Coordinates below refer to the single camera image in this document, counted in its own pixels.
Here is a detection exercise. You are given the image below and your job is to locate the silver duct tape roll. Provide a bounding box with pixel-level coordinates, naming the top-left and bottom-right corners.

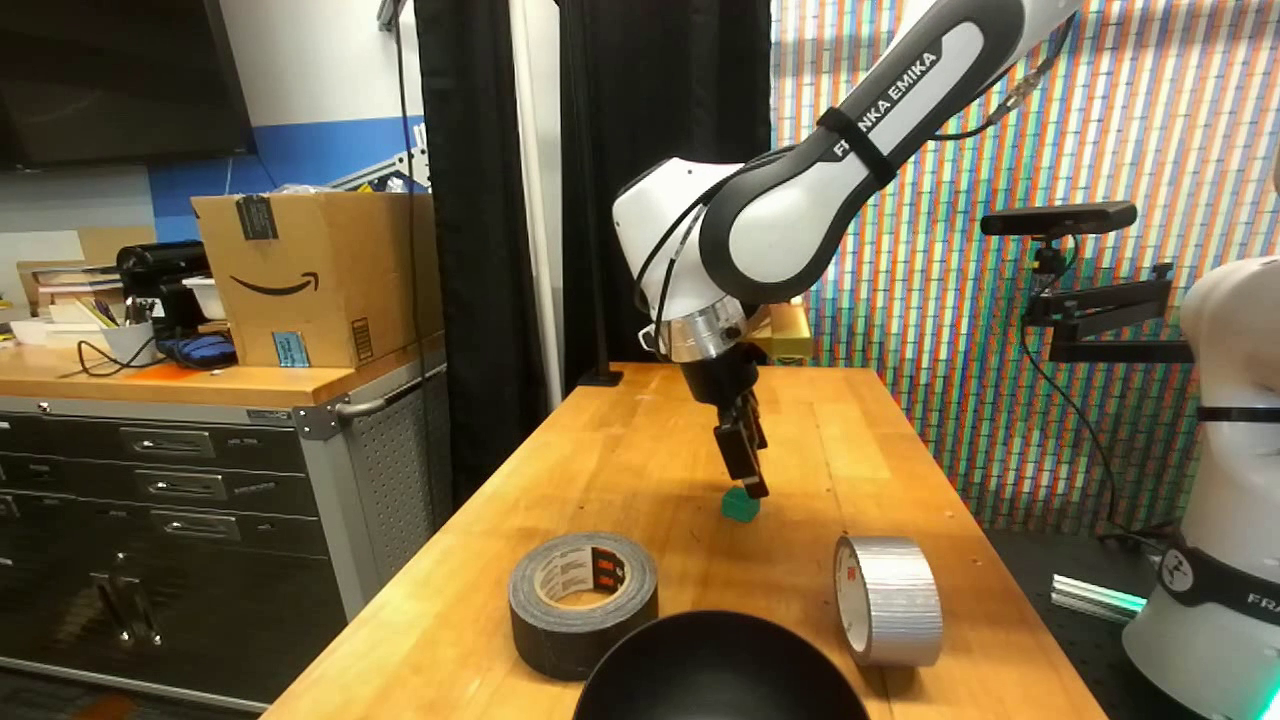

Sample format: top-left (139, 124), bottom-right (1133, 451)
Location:
top-left (834, 532), bottom-right (950, 666)

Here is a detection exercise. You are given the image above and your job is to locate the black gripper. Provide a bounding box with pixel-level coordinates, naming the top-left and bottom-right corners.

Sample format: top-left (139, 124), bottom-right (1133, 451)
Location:
top-left (682, 341), bottom-right (775, 502)

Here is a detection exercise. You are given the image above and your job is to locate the pale metal bar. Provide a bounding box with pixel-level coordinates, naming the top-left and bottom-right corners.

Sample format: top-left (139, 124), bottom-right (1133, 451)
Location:
top-left (1047, 570), bottom-right (1151, 625)

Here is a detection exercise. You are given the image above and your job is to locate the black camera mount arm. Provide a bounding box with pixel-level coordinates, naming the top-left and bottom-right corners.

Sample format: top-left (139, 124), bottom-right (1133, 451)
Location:
top-left (1021, 261), bottom-right (1195, 368)

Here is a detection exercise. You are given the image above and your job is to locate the black curtain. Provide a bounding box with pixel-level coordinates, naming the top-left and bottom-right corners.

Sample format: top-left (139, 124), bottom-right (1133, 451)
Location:
top-left (556, 0), bottom-right (775, 393)
top-left (412, 0), bottom-right (554, 502)

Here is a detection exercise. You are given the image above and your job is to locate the black label printer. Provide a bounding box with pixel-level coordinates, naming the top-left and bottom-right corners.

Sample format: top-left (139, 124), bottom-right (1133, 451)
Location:
top-left (115, 237), bottom-right (241, 372)

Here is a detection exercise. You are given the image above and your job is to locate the large cardboard box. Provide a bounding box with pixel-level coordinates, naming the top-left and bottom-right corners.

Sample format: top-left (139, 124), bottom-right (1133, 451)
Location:
top-left (193, 187), bottom-right (447, 372)

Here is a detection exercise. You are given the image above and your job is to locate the green block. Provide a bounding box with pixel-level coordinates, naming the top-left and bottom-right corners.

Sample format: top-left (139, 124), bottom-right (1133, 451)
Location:
top-left (717, 485), bottom-right (768, 525)

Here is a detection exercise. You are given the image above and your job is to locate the thick black cable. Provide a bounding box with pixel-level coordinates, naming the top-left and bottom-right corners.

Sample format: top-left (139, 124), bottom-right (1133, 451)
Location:
top-left (929, 11), bottom-right (1079, 143)
top-left (629, 170), bottom-right (731, 353)

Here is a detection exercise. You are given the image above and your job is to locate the black duct tape roll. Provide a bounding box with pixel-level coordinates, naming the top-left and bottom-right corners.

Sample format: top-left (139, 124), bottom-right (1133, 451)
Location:
top-left (503, 532), bottom-right (663, 678)

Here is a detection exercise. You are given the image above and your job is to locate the black wall monitor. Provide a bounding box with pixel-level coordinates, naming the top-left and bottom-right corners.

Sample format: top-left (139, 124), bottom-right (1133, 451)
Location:
top-left (0, 0), bottom-right (255, 170)

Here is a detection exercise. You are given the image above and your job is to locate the thin camera cable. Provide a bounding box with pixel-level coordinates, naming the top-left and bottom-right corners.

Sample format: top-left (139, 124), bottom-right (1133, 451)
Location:
top-left (1017, 333), bottom-right (1151, 552)

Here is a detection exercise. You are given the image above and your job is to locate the black bowl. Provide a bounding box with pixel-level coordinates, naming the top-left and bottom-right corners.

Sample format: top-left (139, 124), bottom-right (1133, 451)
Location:
top-left (572, 609), bottom-right (873, 720)

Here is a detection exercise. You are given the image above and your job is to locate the black stereo camera bar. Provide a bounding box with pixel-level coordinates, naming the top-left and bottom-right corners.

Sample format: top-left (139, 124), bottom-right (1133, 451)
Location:
top-left (977, 201), bottom-right (1141, 244)

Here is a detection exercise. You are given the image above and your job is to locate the metal cabinet with wooden top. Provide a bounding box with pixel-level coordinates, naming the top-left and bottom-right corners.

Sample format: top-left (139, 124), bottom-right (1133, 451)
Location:
top-left (0, 346), bottom-right (454, 713)

